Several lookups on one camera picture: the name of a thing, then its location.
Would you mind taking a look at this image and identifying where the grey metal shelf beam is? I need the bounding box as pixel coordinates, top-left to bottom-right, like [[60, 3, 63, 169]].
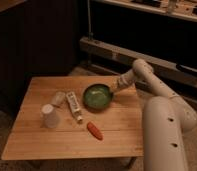
[[79, 37, 197, 88]]

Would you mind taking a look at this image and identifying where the white paper cup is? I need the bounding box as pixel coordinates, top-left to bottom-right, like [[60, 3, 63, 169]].
[[41, 104, 60, 128]]

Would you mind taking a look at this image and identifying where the orange carrot toy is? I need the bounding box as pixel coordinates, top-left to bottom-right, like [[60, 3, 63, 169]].
[[87, 122, 103, 140]]

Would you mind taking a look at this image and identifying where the clear plastic cup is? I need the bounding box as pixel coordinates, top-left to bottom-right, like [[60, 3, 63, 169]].
[[51, 91, 65, 107]]

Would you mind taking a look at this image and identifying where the green ceramic bowl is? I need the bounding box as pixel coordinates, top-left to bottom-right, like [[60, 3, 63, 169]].
[[83, 84, 113, 110]]

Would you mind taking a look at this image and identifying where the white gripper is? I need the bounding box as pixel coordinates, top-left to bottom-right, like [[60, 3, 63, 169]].
[[109, 76, 130, 94]]

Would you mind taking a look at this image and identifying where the white toothpaste tube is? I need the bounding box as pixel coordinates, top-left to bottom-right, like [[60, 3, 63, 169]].
[[66, 92, 83, 123]]

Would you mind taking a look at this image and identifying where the black tray on shelf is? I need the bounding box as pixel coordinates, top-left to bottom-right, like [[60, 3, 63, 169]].
[[176, 64, 197, 77]]

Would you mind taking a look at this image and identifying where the vertical metal pole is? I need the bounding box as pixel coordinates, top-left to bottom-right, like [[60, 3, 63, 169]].
[[87, 0, 93, 40]]

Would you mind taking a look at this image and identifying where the upper wooden shelf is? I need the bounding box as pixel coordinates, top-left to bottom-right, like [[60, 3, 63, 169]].
[[94, 0, 197, 22]]

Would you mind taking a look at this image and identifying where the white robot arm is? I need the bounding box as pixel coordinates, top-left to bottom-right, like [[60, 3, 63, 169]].
[[110, 59, 197, 171]]

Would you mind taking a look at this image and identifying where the wooden table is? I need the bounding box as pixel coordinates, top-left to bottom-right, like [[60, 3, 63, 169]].
[[1, 76, 143, 160]]

